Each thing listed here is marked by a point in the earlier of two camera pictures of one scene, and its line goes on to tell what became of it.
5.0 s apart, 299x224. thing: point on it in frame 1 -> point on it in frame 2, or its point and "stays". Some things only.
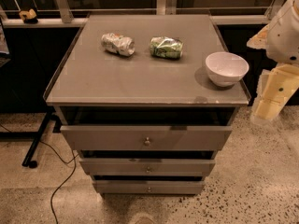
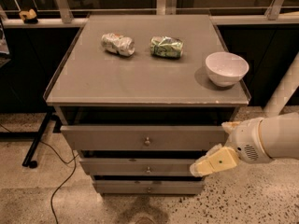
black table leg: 29,155 stays
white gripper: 284,37 -> 246,139
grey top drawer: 146,138 stays
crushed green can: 166,48 stays
